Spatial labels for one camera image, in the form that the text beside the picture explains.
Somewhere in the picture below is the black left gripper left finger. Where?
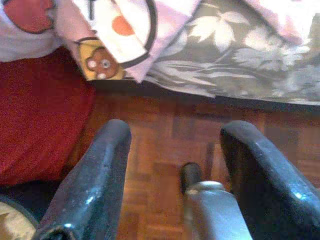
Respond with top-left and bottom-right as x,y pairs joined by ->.
32,118 -> 133,240

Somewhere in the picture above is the silver robot left leg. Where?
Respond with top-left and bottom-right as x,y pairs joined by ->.
180,162 -> 253,240

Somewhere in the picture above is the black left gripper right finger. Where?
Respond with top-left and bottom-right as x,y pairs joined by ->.
219,120 -> 320,240

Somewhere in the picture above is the crumpled brown paper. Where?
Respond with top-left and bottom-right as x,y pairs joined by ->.
0,201 -> 36,240

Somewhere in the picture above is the bed with grey floral sheet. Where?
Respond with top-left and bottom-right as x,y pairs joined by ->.
94,0 -> 320,107

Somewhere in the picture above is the black waste bin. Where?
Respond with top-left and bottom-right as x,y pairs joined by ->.
0,192 -> 42,240

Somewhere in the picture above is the pink cartoon print quilt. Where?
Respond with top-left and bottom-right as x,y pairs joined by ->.
0,0 -> 320,85

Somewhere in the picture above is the large red cushion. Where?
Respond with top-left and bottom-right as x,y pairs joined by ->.
0,47 -> 97,187

